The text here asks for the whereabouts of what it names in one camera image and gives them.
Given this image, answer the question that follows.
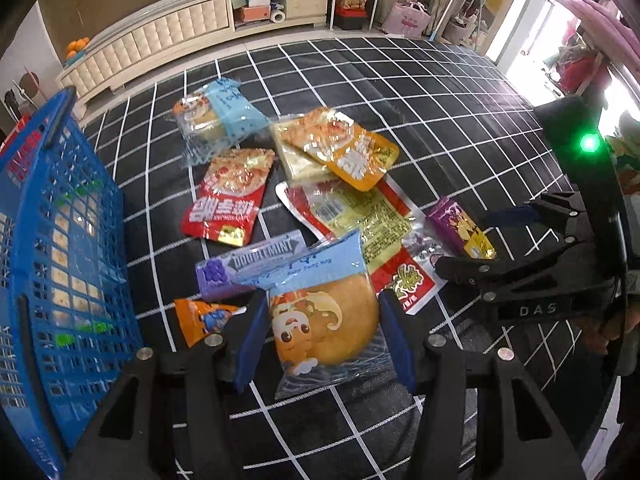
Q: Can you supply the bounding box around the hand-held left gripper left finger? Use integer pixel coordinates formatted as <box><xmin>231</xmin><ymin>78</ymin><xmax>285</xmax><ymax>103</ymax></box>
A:
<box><xmin>65</xmin><ymin>288</ymin><xmax>271</xmax><ymax>480</ymax></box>

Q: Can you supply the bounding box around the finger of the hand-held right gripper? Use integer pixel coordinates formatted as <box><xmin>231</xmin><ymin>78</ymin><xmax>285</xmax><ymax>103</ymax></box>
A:
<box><xmin>433</xmin><ymin>239</ymin><xmax>608</xmax><ymax>303</ymax></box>
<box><xmin>477</xmin><ymin>191</ymin><xmax>591</xmax><ymax>243</ymax></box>

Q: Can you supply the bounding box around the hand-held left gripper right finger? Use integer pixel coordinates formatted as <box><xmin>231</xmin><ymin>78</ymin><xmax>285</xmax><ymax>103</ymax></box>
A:
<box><xmin>377</xmin><ymin>290</ymin><xmax>589</xmax><ymax>480</ymax></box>

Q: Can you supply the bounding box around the bun packet with cartoon print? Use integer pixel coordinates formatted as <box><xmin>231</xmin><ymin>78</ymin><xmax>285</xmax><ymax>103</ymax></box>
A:
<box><xmin>235</xmin><ymin>229</ymin><xmax>397</xmax><ymax>402</ymax></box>
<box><xmin>172</xmin><ymin>77</ymin><xmax>271</xmax><ymax>167</ymax></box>

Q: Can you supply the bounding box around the red and yellow snack packet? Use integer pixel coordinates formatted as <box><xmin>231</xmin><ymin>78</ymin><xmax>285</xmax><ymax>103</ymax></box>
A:
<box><xmin>275</xmin><ymin>180</ymin><xmax>448</xmax><ymax>316</ymax></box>

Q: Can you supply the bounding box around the blue plastic basket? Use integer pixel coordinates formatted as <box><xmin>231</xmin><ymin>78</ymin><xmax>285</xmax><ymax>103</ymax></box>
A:
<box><xmin>0</xmin><ymin>87</ymin><xmax>158</xmax><ymax>479</ymax></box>

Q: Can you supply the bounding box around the person's right hand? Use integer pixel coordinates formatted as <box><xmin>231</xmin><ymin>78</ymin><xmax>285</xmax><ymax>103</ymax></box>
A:
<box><xmin>582</xmin><ymin>310</ymin><xmax>630</xmax><ymax>357</ymax></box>

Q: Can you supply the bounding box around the purple and yellow snack packet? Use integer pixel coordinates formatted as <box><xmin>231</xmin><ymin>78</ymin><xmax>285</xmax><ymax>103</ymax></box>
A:
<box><xmin>426</xmin><ymin>197</ymin><xmax>497</xmax><ymax>261</ymax></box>

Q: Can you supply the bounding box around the small orange snack packet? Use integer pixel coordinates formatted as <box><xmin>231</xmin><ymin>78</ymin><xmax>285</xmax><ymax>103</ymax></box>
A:
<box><xmin>173</xmin><ymin>298</ymin><xmax>246</xmax><ymax>348</ymax></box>

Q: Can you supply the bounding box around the purple chewing gum packet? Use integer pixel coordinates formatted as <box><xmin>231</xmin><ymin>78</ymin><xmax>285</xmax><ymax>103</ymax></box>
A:
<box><xmin>196</xmin><ymin>230</ymin><xmax>306</xmax><ymax>301</ymax></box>

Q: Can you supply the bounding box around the red cloth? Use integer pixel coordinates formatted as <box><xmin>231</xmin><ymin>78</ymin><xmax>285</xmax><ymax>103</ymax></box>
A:
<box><xmin>560</xmin><ymin>55</ymin><xmax>612</xmax><ymax>97</ymax></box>

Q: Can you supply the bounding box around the pink cloth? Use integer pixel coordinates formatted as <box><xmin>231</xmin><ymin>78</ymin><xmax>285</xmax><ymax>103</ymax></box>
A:
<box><xmin>567</xmin><ymin>0</ymin><xmax>639</xmax><ymax>52</ymax></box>

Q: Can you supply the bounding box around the black grid floor mat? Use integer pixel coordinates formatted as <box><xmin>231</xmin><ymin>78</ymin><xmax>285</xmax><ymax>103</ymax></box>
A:
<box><xmin>82</xmin><ymin>37</ymin><xmax>621</xmax><ymax>480</ymax></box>

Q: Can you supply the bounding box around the pink bag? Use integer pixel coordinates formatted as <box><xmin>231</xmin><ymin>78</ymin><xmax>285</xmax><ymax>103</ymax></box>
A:
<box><xmin>382</xmin><ymin>0</ymin><xmax>432</xmax><ymax>38</ymax></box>

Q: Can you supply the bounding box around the red and black box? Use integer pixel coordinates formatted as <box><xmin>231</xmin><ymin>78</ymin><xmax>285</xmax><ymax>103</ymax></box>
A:
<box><xmin>334</xmin><ymin>7</ymin><xmax>371</xmax><ymax>31</ymax></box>

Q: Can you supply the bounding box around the cream tv cabinet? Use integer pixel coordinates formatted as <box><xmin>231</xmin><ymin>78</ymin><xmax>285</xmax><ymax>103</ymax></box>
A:
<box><xmin>55</xmin><ymin>0</ymin><xmax>331</xmax><ymax>106</ymax></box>

